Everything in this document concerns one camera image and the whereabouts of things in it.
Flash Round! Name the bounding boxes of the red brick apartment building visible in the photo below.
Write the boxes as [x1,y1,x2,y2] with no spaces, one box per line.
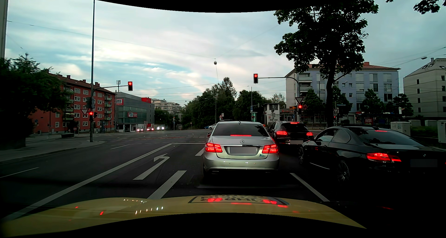
[29,70,116,135]

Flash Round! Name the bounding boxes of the traffic light on tall mast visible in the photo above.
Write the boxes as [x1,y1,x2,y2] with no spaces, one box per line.
[81,0,134,143]

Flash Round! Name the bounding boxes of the row of small trees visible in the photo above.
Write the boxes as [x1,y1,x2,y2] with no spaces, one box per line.
[302,88,414,124]

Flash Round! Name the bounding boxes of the small white kiosk building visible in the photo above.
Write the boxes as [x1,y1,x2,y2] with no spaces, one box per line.
[263,103,281,126]

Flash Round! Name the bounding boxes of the dark suv car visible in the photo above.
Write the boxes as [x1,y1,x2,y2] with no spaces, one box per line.
[269,121,314,145]

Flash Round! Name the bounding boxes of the green hedge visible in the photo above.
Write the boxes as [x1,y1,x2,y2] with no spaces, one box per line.
[410,126,439,138]

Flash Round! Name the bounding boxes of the large dark tree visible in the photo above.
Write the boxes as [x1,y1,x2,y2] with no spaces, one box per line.
[274,0,379,128]

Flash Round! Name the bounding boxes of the silver saloon car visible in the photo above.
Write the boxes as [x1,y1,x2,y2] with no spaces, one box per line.
[203,121,280,179]

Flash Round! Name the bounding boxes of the grey glass commercial building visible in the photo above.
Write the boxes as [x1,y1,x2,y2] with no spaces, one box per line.
[115,92,155,133]

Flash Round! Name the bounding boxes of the dark bushy tree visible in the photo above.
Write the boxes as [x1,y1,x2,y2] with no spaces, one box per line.
[0,53,70,151]

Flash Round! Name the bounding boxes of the overhead wires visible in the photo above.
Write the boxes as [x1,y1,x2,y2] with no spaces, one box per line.
[6,20,446,104]

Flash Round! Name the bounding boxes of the grey apartment building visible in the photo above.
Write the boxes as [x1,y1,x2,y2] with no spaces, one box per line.
[403,58,446,121]

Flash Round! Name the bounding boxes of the grey street cabinet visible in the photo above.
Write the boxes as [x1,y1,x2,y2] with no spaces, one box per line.
[437,120,446,144]
[390,121,411,136]

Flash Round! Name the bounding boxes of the black coupe car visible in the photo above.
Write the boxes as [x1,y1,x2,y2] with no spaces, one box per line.
[298,125,446,190]

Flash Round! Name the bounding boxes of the grey asphalt road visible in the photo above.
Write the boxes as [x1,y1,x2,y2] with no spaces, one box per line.
[0,129,446,222]

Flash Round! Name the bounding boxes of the grey pavement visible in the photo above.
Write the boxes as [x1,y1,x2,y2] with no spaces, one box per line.
[0,134,106,163]

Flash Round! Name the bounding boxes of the car's own bonnet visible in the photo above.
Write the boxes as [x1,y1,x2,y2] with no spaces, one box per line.
[0,195,366,237]

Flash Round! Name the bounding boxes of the group of green trees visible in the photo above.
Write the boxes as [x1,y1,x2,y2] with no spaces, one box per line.
[180,77,286,129]

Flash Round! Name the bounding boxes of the pale blue apartment building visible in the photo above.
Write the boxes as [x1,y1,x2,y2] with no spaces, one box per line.
[285,62,401,124]

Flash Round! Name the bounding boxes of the pale distant building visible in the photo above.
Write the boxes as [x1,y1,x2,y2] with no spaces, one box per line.
[152,99,182,115]

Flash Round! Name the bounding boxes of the road markings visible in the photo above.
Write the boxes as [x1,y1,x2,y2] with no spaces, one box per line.
[0,135,330,221]

